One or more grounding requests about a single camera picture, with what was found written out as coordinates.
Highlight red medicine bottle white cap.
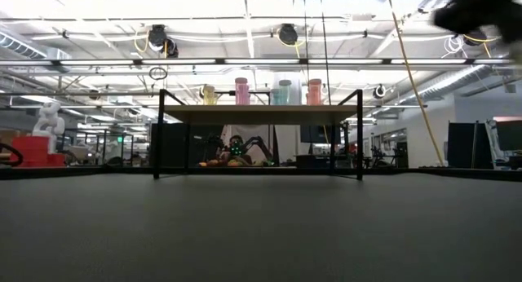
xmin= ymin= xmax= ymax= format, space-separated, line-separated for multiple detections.
xmin=307 ymin=78 xmax=324 ymax=106

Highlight pink medicine bottle white cap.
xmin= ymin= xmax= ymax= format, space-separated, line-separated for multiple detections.
xmin=234 ymin=77 xmax=251 ymax=106

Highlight yellow medicine bottle white cap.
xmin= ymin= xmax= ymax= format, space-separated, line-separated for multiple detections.
xmin=201 ymin=84 xmax=216 ymax=106

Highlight wooden shelf black legs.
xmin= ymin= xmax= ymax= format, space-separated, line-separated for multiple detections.
xmin=153 ymin=88 xmax=365 ymax=182

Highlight black panel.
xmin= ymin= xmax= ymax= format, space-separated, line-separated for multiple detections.
xmin=447 ymin=121 xmax=490 ymax=170

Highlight red stacked bins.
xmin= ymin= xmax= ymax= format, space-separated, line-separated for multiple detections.
xmin=7 ymin=135 xmax=66 ymax=168

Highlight silver ventilation duct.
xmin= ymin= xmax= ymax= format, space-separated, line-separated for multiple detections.
xmin=0 ymin=29 xmax=73 ymax=63
xmin=401 ymin=61 xmax=522 ymax=108

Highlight yellow hanging cable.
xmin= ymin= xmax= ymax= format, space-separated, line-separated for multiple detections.
xmin=385 ymin=0 xmax=446 ymax=167

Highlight black hanging cable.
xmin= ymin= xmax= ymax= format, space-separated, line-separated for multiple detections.
xmin=302 ymin=0 xmax=310 ymax=92
xmin=318 ymin=0 xmax=330 ymax=107

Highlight dark wall monitor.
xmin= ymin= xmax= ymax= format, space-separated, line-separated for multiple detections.
xmin=300 ymin=125 xmax=342 ymax=144

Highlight black hanging cable ring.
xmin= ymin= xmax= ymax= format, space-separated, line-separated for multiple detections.
xmin=148 ymin=66 xmax=169 ymax=82

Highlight black partition wall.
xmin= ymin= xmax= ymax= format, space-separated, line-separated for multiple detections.
xmin=149 ymin=122 xmax=225 ymax=169

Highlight glass enclosure black frame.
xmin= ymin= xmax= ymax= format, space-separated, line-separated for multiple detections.
xmin=60 ymin=129 xmax=135 ymax=167

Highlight black aluminium table frame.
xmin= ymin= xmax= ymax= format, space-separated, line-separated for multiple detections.
xmin=0 ymin=166 xmax=522 ymax=181

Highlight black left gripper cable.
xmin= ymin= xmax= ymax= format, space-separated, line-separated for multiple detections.
xmin=0 ymin=142 xmax=24 ymax=168

